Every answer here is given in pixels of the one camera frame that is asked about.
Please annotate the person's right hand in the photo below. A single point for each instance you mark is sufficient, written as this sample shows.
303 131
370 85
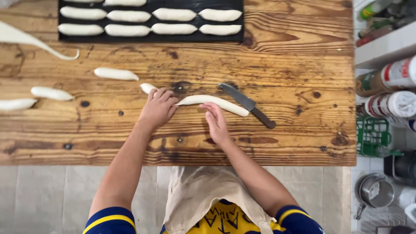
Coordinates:
217 126

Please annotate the person's left hand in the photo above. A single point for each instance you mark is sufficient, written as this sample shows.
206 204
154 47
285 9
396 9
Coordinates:
156 110

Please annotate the person's right fingers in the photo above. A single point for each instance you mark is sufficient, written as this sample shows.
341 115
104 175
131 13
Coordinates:
210 113

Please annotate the small white dough stub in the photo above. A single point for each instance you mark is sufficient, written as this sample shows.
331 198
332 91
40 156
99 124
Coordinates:
147 87

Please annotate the beige cloth apron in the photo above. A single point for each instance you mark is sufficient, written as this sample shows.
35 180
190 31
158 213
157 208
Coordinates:
198 195

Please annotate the rows of shaped dough pieces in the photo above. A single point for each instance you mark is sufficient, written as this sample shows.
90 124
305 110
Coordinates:
174 28

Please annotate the black baking tray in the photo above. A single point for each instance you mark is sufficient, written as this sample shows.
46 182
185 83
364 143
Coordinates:
151 38

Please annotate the white dough roll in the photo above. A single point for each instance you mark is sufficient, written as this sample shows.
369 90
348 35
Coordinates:
52 93
16 104
115 73

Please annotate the yellow and blue jersey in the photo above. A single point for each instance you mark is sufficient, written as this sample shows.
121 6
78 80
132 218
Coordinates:
227 221

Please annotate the green plastic basket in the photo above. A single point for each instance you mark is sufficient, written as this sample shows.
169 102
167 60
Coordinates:
372 136

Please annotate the brown spice bottle white lid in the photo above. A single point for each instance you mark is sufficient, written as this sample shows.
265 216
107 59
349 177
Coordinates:
383 79

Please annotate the red and white canister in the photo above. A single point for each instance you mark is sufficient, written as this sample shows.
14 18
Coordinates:
391 104

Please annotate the white shelf with bottles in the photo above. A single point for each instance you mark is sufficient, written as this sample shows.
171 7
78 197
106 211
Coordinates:
386 35

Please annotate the black container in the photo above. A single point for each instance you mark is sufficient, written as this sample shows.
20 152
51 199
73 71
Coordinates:
401 167

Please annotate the large tapered dough sheet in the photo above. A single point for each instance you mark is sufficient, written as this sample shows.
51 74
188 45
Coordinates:
19 37

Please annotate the white plastic jug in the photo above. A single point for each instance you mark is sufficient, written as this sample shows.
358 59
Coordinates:
408 203

